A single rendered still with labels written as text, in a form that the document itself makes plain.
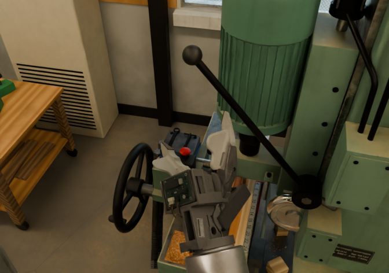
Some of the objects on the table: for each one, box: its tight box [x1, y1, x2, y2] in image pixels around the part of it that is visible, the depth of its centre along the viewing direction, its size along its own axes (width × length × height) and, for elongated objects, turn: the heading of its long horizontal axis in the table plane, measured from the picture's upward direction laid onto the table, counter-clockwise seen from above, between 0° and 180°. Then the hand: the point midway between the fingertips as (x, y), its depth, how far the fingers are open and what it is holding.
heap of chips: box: [164, 230, 193, 265], centre depth 89 cm, size 8×12×3 cm
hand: (194, 127), depth 63 cm, fingers open, 14 cm apart
